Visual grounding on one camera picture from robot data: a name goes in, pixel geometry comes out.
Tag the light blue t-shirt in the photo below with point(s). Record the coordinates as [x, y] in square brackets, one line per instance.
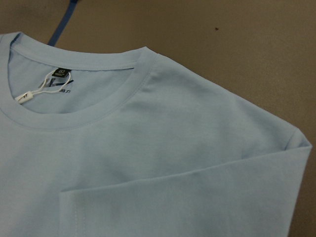
[138, 146]

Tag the white garment tag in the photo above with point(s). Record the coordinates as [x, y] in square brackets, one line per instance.
[48, 80]

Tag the blue tape grid lines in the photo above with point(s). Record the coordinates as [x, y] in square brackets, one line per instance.
[62, 24]

